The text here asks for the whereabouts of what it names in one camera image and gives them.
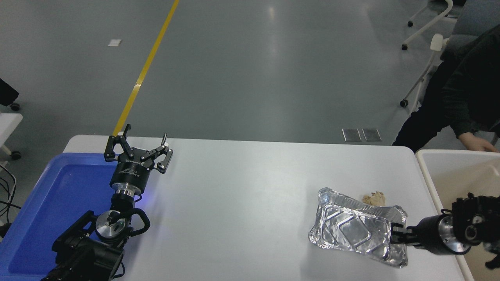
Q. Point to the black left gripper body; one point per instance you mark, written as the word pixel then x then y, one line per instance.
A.
pixel 131 173

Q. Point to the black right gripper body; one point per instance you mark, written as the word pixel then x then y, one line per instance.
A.
pixel 425 234

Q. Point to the silver foil tray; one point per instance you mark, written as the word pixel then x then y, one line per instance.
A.
pixel 351 230

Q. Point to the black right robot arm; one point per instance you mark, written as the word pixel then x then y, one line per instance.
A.
pixel 474 218

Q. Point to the metal floor plate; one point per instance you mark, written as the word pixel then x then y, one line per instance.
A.
pixel 371 134
pixel 351 135

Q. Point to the person's hand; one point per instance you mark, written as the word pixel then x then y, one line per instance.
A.
pixel 476 142

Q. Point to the crumpled tan paper ball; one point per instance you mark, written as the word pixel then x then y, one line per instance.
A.
pixel 375 199

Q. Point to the large pale bin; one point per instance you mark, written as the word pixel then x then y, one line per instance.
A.
pixel 453 175

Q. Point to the blue plastic tray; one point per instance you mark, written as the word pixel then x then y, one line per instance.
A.
pixel 50 203

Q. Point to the white paper scrap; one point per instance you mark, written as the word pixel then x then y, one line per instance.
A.
pixel 114 43

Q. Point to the white side table with casters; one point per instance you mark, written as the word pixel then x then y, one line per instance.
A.
pixel 8 125

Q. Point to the black wheeled chair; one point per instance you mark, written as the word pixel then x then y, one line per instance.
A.
pixel 7 93

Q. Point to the person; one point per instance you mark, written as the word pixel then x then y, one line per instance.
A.
pixel 468 86

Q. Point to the white frame wheeled chair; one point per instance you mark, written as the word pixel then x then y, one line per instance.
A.
pixel 431 23

